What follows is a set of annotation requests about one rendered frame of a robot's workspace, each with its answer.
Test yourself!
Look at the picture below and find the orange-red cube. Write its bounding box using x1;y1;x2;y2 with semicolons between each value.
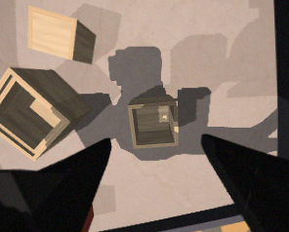
81;204;94;232

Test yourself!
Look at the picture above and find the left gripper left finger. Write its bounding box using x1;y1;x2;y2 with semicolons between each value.
0;138;111;232

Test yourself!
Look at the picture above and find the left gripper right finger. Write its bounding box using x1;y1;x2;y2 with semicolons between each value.
201;134;289;232

